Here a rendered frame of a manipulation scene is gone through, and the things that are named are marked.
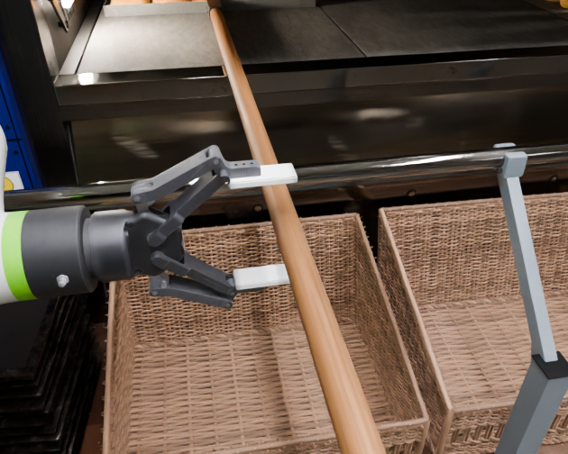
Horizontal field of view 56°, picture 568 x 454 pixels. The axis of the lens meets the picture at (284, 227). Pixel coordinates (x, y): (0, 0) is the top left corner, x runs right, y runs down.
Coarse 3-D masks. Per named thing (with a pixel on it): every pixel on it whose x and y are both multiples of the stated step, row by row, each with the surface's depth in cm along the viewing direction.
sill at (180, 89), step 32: (256, 64) 107; (288, 64) 107; (320, 64) 107; (352, 64) 107; (384, 64) 107; (416, 64) 107; (448, 64) 108; (480, 64) 110; (512, 64) 111; (544, 64) 112; (64, 96) 98; (96, 96) 100; (128, 96) 101; (160, 96) 102; (192, 96) 103
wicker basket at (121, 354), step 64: (256, 256) 122; (128, 320) 120; (192, 320) 124; (256, 320) 127; (384, 320) 108; (128, 384) 112; (192, 384) 115; (256, 384) 115; (384, 384) 114; (128, 448) 103; (192, 448) 103; (256, 448) 88; (320, 448) 92; (384, 448) 95
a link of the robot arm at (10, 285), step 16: (0, 208) 56; (0, 224) 52; (16, 224) 52; (0, 240) 51; (16, 240) 51; (0, 256) 51; (16, 256) 51; (0, 272) 51; (16, 272) 51; (0, 288) 52; (16, 288) 52
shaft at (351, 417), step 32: (224, 32) 114; (224, 64) 102; (256, 128) 76; (288, 192) 64; (288, 224) 57; (288, 256) 54; (320, 288) 49; (320, 320) 46; (320, 352) 43; (320, 384) 42; (352, 384) 41; (352, 416) 38; (352, 448) 37
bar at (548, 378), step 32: (352, 160) 75; (384, 160) 75; (416, 160) 76; (448, 160) 76; (480, 160) 77; (512, 160) 77; (544, 160) 79; (32, 192) 69; (64, 192) 69; (96, 192) 70; (128, 192) 70; (224, 192) 73; (512, 192) 79; (512, 224) 79; (544, 320) 75; (544, 352) 74; (544, 384) 73; (512, 416) 82; (544, 416) 78; (512, 448) 83
